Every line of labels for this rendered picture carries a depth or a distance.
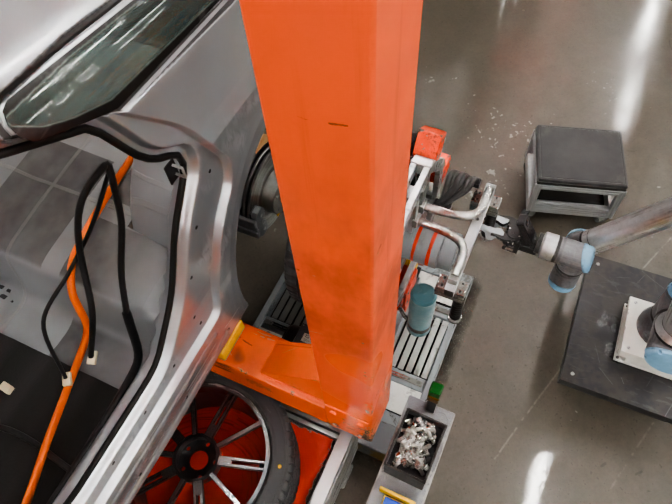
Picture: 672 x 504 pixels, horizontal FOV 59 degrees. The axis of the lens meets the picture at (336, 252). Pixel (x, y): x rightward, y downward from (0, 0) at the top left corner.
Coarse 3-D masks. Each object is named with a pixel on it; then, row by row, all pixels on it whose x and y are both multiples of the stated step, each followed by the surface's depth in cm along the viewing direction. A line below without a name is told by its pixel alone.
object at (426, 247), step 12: (420, 228) 190; (408, 240) 190; (420, 240) 189; (432, 240) 188; (444, 240) 188; (408, 252) 191; (420, 252) 189; (432, 252) 188; (444, 252) 187; (456, 252) 187; (432, 264) 190; (444, 264) 189
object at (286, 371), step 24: (240, 336) 199; (264, 336) 199; (216, 360) 195; (240, 360) 195; (264, 360) 194; (288, 360) 187; (312, 360) 180; (264, 384) 193; (288, 384) 189; (312, 384) 177; (312, 408) 191
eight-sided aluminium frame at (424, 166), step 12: (420, 156) 181; (420, 168) 178; (432, 168) 180; (408, 180) 175; (420, 180) 175; (420, 192) 176; (432, 192) 210; (408, 204) 170; (408, 216) 169; (432, 216) 218; (408, 276) 215
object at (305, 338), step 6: (294, 324) 236; (306, 324) 228; (288, 330) 232; (294, 330) 232; (300, 330) 227; (306, 330) 227; (282, 336) 231; (288, 336) 230; (294, 336) 231; (300, 336) 225; (306, 336) 225; (300, 342) 224; (306, 342) 224
